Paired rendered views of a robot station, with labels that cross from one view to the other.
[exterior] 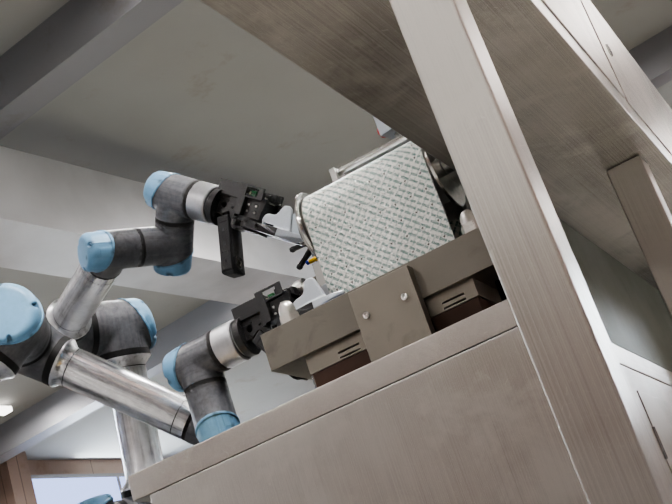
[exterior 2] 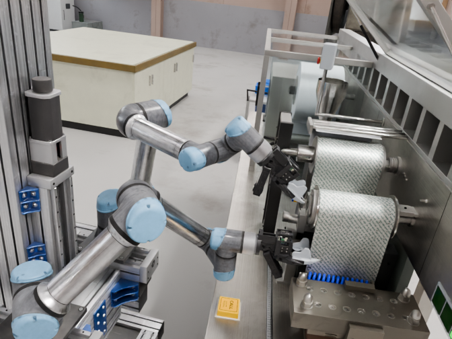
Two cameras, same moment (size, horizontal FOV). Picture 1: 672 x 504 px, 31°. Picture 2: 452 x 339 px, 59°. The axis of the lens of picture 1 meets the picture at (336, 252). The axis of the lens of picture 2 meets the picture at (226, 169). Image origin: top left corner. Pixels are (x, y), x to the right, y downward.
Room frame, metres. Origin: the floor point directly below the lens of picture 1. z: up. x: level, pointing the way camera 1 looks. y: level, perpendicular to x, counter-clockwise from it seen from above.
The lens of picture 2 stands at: (0.99, 0.66, 1.89)
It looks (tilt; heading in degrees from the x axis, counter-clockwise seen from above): 25 degrees down; 342
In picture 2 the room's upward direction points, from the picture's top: 6 degrees clockwise
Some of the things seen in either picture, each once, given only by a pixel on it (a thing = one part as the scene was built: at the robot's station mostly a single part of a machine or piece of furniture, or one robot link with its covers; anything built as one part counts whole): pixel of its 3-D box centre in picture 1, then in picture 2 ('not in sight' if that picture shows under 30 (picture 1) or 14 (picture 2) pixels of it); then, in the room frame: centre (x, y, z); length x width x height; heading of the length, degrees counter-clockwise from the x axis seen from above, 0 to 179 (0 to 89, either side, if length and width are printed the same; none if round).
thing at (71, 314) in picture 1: (82, 296); (156, 136); (2.27, 0.51, 1.39); 0.49 x 0.11 x 0.12; 33
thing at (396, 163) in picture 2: not in sight; (388, 164); (2.12, -0.34, 1.34); 0.07 x 0.07 x 0.07; 68
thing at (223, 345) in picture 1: (234, 343); (250, 243); (2.01, 0.22, 1.11); 0.08 x 0.05 x 0.08; 158
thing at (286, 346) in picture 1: (400, 306); (354, 309); (1.77, -0.07, 1.00); 0.40 x 0.16 x 0.06; 68
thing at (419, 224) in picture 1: (391, 266); (344, 257); (1.89, -0.08, 1.11); 0.23 x 0.01 x 0.18; 68
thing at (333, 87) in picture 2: not in sight; (331, 87); (2.63, -0.34, 1.50); 0.14 x 0.14 x 0.06
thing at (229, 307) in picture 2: not in sight; (228, 307); (1.94, 0.29, 0.91); 0.07 x 0.07 x 0.02; 68
